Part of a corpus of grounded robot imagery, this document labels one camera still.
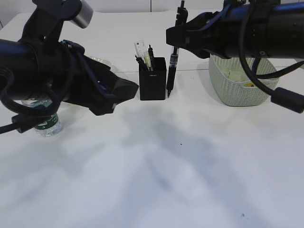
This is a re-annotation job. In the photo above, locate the green wavy glass plate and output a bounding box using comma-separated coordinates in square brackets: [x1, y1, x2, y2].
[89, 56, 118, 73]

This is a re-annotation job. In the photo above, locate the yellow utility knife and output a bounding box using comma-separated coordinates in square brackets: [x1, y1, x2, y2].
[144, 51, 152, 71]

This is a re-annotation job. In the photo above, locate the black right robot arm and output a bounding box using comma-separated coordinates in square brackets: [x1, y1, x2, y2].
[166, 0, 304, 59]

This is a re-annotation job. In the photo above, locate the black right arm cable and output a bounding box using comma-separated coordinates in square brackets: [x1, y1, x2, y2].
[238, 0, 304, 114]

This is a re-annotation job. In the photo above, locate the black gel pen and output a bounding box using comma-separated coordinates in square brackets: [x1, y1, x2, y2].
[135, 55, 149, 71]
[166, 0, 188, 97]
[148, 45, 155, 71]

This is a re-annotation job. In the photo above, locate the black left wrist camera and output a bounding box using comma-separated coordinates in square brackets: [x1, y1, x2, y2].
[20, 0, 94, 43]

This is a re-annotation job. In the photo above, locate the clear plastic ruler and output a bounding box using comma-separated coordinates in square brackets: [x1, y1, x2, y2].
[134, 40, 146, 59]

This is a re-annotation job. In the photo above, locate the black square pen holder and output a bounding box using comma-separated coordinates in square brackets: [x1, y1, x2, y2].
[139, 57, 167, 101]

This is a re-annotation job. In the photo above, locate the clear plastic water bottle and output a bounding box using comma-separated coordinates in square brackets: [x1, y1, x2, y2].
[21, 100, 62, 137]

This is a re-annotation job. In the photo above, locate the black gel pen bottom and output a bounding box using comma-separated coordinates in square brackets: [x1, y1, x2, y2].
[166, 0, 188, 97]

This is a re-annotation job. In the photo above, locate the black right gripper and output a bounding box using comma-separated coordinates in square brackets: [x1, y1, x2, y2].
[166, 2, 268, 59]

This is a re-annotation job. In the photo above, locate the green woven plastic basket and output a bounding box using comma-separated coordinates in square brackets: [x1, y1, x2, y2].
[209, 55, 269, 107]

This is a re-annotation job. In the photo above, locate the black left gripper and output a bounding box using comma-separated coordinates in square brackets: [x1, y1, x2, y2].
[59, 40, 139, 116]

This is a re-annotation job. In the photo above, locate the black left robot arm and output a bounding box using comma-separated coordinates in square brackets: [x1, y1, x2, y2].
[0, 39, 139, 117]

